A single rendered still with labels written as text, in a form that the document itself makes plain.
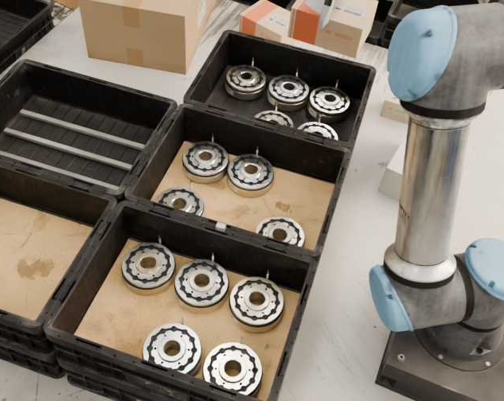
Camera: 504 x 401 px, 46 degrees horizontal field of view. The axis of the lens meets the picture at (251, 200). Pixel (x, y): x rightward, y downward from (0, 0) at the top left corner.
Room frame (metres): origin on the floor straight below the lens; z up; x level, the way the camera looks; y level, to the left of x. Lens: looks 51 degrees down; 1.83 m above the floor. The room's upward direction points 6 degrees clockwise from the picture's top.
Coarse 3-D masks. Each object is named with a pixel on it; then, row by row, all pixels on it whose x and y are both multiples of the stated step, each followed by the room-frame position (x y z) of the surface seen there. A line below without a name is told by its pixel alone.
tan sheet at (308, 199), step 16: (176, 160) 0.90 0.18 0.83; (176, 176) 0.85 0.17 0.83; (288, 176) 0.89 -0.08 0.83; (304, 176) 0.89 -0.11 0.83; (160, 192) 0.80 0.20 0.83; (208, 192) 0.82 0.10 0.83; (224, 192) 0.82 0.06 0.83; (272, 192) 0.84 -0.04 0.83; (288, 192) 0.84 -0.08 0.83; (304, 192) 0.85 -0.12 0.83; (320, 192) 0.85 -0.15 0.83; (208, 208) 0.77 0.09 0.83; (224, 208) 0.77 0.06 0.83; (240, 208) 0.78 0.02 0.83; (256, 208) 0.78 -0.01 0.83; (272, 208) 0.79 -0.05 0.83; (288, 208) 0.79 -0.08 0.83; (304, 208) 0.80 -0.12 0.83; (320, 208) 0.80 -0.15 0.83; (240, 224) 0.74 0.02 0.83; (256, 224) 0.74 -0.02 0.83; (304, 224) 0.76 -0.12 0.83; (320, 224) 0.76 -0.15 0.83
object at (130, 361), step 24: (168, 216) 0.67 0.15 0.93; (96, 240) 0.59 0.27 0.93; (240, 240) 0.63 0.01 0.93; (312, 264) 0.59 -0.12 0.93; (72, 288) 0.49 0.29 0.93; (48, 336) 0.40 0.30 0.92; (72, 336) 0.40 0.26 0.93; (288, 336) 0.44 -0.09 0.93; (120, 360) 0.37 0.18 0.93; (144, 360) 0.37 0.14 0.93; (288, 360) 0.40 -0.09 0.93; (192, 384) 0.34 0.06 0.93; (216, 384) 0.35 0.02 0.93
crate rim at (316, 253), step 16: (176, 112) 0.95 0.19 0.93; (208, 112) 0.96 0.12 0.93; (256, 128) 0.93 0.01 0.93; (272, 128) 0.93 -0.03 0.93; (160, 144) 0.85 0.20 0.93; (320, 144) 0.90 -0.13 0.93; (144, 160) 0.80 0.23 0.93; (128, 192) 0.71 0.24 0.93; (336, 192) 0.77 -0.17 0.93; (160, 208) 0.68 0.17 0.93; (176, 208) 0.68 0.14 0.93; (208, 224) 0.66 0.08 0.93; (272, 240) 0.64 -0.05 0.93; (320, 240) 0.65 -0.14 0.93; (320, 256) 0.62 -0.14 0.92
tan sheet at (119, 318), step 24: (120, 264) 0.61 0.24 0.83; (120, 288) 0.55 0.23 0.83; (168, 288) 0.57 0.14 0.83; (96, 312) 0.50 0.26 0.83; (120, 312) 0.51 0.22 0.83; (144, 312) 0.51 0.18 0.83; (168, 312) 0.52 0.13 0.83; (216, 312) 0.53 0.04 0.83; (288, 312) 0.54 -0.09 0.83; (96, 336) 0.45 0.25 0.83; (120, 336) 0.46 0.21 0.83; (144, 336) 0.46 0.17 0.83; (216, 336) 0.48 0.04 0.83; (240, 336) 0.48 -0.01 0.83; (264, 336) 0.49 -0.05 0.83; (264, 360) 0.44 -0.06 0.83; (264, 384) 0.40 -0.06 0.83
